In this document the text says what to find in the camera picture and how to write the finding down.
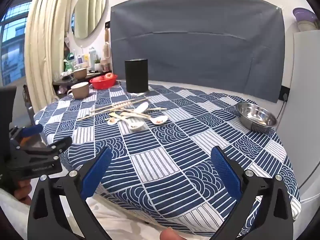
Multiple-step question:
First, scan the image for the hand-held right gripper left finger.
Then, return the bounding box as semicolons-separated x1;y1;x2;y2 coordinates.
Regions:
27;146;113;240

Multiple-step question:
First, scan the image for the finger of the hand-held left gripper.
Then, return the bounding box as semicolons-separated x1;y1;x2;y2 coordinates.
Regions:
10;124;43;143
19;136;73;164

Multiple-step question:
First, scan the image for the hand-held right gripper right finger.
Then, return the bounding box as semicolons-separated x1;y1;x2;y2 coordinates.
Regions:
211;145;294;240

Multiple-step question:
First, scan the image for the pile of wooden chopsticks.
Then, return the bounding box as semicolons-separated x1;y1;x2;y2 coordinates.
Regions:
76;98;167;122

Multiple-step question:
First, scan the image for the black cylindrical cup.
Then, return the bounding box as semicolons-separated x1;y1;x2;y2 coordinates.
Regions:
124;59;149;94

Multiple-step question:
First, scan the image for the person's left forearm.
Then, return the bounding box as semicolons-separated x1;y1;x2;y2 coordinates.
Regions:
0;187;32;230

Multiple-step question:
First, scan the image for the person's left hand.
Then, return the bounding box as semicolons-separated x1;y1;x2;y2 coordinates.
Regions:
14;179;32;205

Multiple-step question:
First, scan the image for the person's right hand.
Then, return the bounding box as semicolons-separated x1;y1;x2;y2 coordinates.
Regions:
160;227;186;240

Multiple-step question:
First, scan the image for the blue patterned tablecloth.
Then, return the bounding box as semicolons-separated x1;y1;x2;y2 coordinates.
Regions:
33;80;302;238

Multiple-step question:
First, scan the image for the person's white garment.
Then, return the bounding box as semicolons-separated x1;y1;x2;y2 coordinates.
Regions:
60;192;175;240

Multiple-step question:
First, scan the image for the beige ceramic mug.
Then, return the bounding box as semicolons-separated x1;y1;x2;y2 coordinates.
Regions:
67;82;90;99
70;67;87;81

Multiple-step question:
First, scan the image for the stainless steel bowl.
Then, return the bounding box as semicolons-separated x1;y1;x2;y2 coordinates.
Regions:
236;102;278;132

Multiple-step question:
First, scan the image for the window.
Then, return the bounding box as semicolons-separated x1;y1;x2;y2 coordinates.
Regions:
0;4;28;87

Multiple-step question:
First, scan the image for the green plastic bottle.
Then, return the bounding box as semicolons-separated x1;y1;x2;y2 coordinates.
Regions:
63;52;73;72

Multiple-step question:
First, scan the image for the cream curtain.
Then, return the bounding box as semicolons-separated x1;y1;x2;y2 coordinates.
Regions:
24;0;77;112

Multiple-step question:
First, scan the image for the red plastic basket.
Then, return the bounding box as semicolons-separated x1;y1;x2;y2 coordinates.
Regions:
89;74;118;90

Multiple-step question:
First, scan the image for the white spray bottle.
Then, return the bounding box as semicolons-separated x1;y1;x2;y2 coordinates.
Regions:
88;47;97;67

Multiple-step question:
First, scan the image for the white cabinet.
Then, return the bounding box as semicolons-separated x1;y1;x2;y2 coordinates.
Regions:
289;29;320;202

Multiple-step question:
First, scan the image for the grey backdrop cloth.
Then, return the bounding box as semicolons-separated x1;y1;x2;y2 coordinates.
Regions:
110;0;286;103

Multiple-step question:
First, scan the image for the stack of white bowls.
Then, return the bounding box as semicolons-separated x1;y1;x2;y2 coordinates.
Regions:
296;20;320;32

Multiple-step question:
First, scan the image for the purple bowl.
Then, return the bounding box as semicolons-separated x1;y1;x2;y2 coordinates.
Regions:
292;7;319;25

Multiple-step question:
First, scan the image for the black cable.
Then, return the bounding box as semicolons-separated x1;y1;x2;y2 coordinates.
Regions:
277;94;288;121

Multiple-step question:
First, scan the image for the round wall mirror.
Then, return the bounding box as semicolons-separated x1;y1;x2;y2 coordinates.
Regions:
71;0;109;40

